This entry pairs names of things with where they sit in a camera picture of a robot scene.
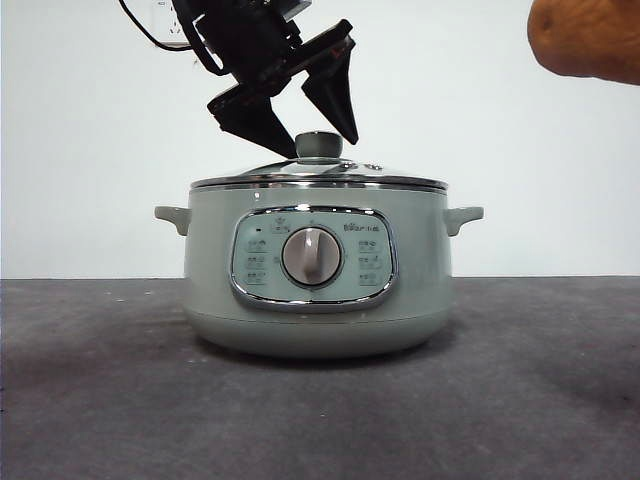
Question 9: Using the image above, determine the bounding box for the glass lid with green knob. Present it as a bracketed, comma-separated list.
[191, 131, 448, 194]

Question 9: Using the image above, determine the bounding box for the brown potato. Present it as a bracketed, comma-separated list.
[527, 0, 640, 85]

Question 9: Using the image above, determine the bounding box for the pale green electric pot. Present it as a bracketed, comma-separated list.
[153, 183, 485, 359]

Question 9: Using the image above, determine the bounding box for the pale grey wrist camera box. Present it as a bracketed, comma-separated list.
[283, 0, 314, 22]

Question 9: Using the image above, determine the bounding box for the black cable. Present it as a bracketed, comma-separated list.
[118, 0, 201, 51]

